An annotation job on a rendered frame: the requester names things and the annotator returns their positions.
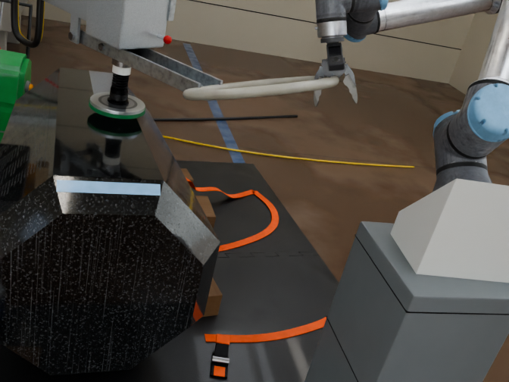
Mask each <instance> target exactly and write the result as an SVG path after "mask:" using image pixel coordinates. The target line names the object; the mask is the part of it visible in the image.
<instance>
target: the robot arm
mask: <svg viewBox="0 0 509 382"><path fill-rule="evenodd" d="M388 2H389V0H315V4H316V17H317V25H318V27H315V30H318V31H317V37H318V38H322V39H320V42H321V43H327V44H326V51H327V59H323V60H322V64H321V65H322V66H320V68H319V70H318V71H317V73H316V75H315V78H314V79H315V80H319V79H323V78H324V77H333V76H337V77H338V78H340V76H342V75H343V74H344V73H345V78H344V80H343V83H344V84H345V85H346V86H347V87H348V88H349V92H350V93H351V94H352V99H353V100H354V103H355V104H357V101H358V94H357V89H356V84H355V79H354V73H353V71H352V69H351V68H350V67H349V66H348V64H346V61H345V58H343V52H342V44H341V43H340V42H342V41H344V37H345V38H346V39H347V40H348V41H350V42H360V41H362V40H363V39H365V38H366V36H367V35H370V34H374V33H378V32H382V31H386V30H393V29H397V28H401V27H408V26H413V25H417V24H421V23H428V22H432V21H436V20H443V19H447V18H452V17H459V16H463V15H467V14H474V13H478V12H482V11H484V12H486V13H487V14H497V13H498V17H497V20H496V22H495V27H494V30H493V32H492V36H491V39H490V42H489V46H488V48H487V52H486V56H485V58H484V61H483V64H482V68H481V71H480V73H479V78H478V80H476V81H474V82H473V83H471V84H470V85H469V87H468V89H467V93H466V95H465V98H464V103H463V105H462V107H461V109H460V110H456V112H453V111H450V112H448V113H445V114H443V115H442V116H440V117H439V118H438V119H437V120H436V122H435V123H434V127H433V139H434V149H435V160H436V183H435V186H434V188H433V192H434V191H436V190H437V189H439V188H441V187H443V186H444V185H446V184H447V183H450V182H451V181H453V180H455V179H462V180H472V181H478V182H484V183H493V182H492V181H491V179H490V177H489V175H488V168H487V160H486V156H487V155H488V154H489V153H491V152H492V151H493V150H495V149H496V148H497V147H498V146H500V145H501V144H502V143H503V142H504V141H505V140H507V139H508V138H509V0H402V1H397V2H390V3H388Z"/></svg>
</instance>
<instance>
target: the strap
mask: <svg viewBox="0 0 509 382"><path fill-rule="evenodd" d="M186 180H187V181H189V185H190V186H191V187H192V188H193V189H195V190H197V191H200V192H205V191H221V190H219V189H218V188H216V187H195V186H194V184H193V182H192V181H190V180H189V179H187V178H186ZM221 192H222V191H221ZM222 193H223V192H222ZM224 194H226V193H224ZM251 194H255V195H256V196H257V197H258V198H259V199H260V200H262V201H263V202H264V203H265V204H266V205H267V207H268V208H269V209H270V212H271V216H272V220H271V222H270V225H269V226H268V227H267V228H266V229H265V230H263V231H261V232H260V233H258V234H256V235H254V236H250V237H249V238H246V239H243V240H240V241H236V242H234V243H229V244H226V245H222V246H220V248H219V251H218V252H220V251H224V250H228V249H234V248H236V247H240V246H244V245H246V244H249V243H253V242H255V241H257V240H260V239H262V238H264V237H266V236H267V235H269V234H270V233H272V232H273V231H274V230H275V229H276V227H277V225H278V223H279V215H278V212H277V210H276V208H275V207H274V206H273V204H272V203H271V202H270V201H269V200H268V199H266V198H265V197H264V196H262V195H261V194H260V193H259V192H258V191H253V190H252V189H251V190H249V191H245V192H243V193H237V194H232V195H229V194H226V195H227V196H229V197H231V198H241V197H244V196H249V195H251ZM325 322H326V317H325V318H322V319H320V320H319V321H315V322H313V323H310V324H306V325H303V326H300V327H296V328H292V329H289V330H283V331H278V332H274V333H263V334H254V335H227V336H230V343H256V342H265V341H271V340H281V339H285V338H289V337H294V336H298V335H301V334H303V333H308V332H311V331H314V330H317V329H320V328H322V327H324V324H325ZM205 340H206V342H216V334H205Z"/></svg>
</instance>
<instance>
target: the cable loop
mask: <svg viewBox="0 0 509 382"><path fill-rule="evenodd" d="M44 13H45V1H43V0H37V2H36V30H35V36H34V40H33V41H29V40H28V39H26V38H25V37H24V36H23V35H22V33H21V31H20V26H19V0H11V28H12V31H13V34H14V36H15V38H16V39H17V41H18V42H20V43H21V44H23V45H25V46H27V47H29V48H32V49H34V48H36V47H37V46H39V44H40V42H41V40H42V34H43V26H44Z"/></svg>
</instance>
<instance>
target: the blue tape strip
mask: <svg viewBox="0 0 509 382"><path fill-rule="evenodd" d="M57 192H69V193H110V194H131V195H152V196H160V195H161V185H160V184H150V183H115V182H98V181H80V180H57Z"/></svg>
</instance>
